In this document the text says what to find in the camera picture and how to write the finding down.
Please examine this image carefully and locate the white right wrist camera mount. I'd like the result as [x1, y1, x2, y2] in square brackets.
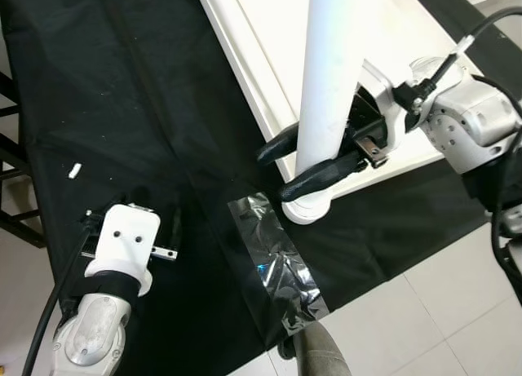
[357, 60, 425, 161]

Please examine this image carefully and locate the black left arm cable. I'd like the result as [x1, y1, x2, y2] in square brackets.
[23, 217, 103, 376]

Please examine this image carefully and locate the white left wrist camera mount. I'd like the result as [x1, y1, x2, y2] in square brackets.
[84, 203, 162, 297]

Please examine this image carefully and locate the black table cloth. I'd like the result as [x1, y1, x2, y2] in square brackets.
[0, 0, 522, 376]

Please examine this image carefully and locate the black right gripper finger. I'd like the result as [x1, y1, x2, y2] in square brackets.
[280, 150, 370, 202]
[258, 122, 301, 166]

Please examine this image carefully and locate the clear tape strip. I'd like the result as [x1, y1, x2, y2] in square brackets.
[226, 192, 330, 336]

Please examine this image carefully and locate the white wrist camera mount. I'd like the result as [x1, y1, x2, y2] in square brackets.
[84, 203, 162, 297]
[357, 60, 425, 161]

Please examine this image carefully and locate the grey robot right foot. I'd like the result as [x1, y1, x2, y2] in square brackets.
[281, 321, 353, 376]

